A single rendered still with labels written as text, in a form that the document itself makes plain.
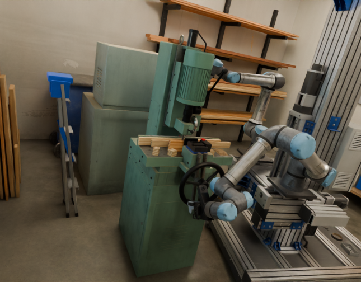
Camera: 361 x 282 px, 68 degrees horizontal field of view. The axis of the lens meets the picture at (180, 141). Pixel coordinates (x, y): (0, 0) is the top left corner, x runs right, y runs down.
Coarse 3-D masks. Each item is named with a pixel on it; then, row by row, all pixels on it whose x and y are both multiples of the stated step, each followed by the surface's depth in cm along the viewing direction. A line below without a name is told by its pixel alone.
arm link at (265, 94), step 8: (272, 72) 206; (264, 88) 208; (272, 88) 206; (264, 96) 210; (256, 104) 215; (264, 104) 211; (256, 112) 215; (264, 112) 216; (256, 120) 216; (248, 128) 218
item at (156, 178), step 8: (136, 144) 191; (144, 168) 173; (152, 168) 160; (152, 176) 160; (160, 176) 158; (168, 176) 160; (176, 176) 163; (200, 176) 171; (208, 176) 174; (216, 176) 176; (152, 184) 159; (160, 184) 160; (168, 184) 163; (176, 184) 165
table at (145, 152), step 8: (136, 152) 167; (144, 152) 155; (152, 152) 157; (160, 152) 160; (216, 152) 178; (144, 160) 153; (152, 160) 151; (160, 160) 154; (168, 160) 156; (176, 160) 158; (216, 160) 171; (224, 160) 174; (184, 168) 154; (200, 168) 156; (208, 168) 158
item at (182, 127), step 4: (176, 120) 175; (180, 120) 171; (176, 124) 174; (180, 124) 169; (184, 124) 165; (188, 124) 166; (192, 124) 168; (176, 128) 174; (180, 128) 169; (184, 128) 166; (188, 128) 167; (192, 128) 168; (180, 132) 169; (184, 132) 167; (188, 132) 168
